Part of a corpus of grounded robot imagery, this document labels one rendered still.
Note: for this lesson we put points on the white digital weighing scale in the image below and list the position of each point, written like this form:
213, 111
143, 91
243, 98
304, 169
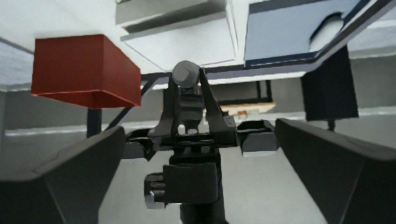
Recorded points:
165, 32

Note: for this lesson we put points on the red open box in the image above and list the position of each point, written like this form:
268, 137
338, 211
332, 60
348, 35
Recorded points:
86, 63

